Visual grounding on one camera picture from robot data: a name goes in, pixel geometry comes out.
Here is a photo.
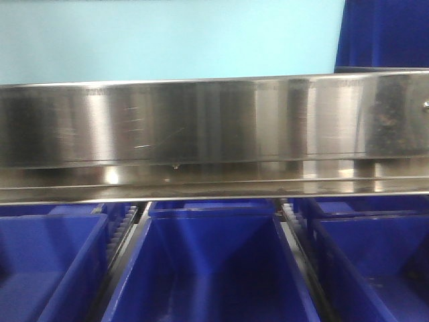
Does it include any light blue plastic bin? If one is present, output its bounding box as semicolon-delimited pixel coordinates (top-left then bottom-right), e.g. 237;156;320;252
1;1;345;84

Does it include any roller track right lower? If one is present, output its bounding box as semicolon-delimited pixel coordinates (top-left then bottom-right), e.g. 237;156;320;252
280;198;323;305

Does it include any blue bin lower centre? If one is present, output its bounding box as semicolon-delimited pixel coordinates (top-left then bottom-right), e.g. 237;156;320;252
102;214;319;321

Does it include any blue bin lower right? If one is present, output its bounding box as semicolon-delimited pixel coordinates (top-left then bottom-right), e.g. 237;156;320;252
314;215;428;321

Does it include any blue bin lower left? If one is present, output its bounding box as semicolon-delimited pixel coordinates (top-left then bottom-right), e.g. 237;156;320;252
1;214;108;321

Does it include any blue bin upper right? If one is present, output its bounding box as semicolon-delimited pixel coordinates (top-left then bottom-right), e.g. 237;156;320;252
335;1;428;68

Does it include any stainless steel shelf rail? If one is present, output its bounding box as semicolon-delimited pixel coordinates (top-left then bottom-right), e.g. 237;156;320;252
1;68;428;205

